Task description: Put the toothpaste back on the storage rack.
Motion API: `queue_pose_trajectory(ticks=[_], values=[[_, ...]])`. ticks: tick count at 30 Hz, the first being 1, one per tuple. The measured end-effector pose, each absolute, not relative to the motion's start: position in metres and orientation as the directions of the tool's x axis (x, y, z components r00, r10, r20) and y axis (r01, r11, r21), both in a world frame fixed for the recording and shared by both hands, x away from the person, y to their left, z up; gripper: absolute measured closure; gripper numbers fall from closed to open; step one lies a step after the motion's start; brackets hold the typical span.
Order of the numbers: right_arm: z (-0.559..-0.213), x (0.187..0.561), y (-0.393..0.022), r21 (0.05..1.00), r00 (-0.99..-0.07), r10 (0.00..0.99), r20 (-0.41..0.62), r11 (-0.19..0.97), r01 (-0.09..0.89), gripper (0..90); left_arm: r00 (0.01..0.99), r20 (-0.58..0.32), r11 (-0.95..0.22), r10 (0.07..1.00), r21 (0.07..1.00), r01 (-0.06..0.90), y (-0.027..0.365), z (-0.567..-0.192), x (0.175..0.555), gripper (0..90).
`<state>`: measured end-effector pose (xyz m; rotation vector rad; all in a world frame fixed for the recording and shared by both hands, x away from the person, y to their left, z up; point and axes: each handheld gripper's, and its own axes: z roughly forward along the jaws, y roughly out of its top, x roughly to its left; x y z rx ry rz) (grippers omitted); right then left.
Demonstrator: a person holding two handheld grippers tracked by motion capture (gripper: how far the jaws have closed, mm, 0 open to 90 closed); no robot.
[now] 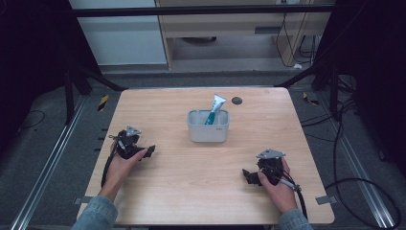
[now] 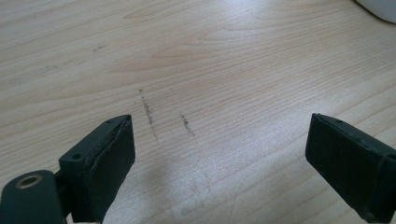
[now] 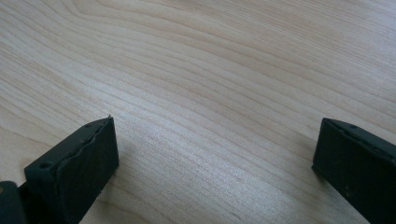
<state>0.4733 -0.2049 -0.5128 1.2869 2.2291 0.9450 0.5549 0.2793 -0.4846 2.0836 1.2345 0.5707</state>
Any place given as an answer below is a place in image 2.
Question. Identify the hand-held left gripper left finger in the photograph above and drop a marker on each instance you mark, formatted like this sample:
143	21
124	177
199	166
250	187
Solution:
99	174

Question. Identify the white rounded object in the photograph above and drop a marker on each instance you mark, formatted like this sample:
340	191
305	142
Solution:
378	7

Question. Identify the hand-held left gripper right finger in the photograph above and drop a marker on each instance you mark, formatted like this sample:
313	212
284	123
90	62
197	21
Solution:
351	168

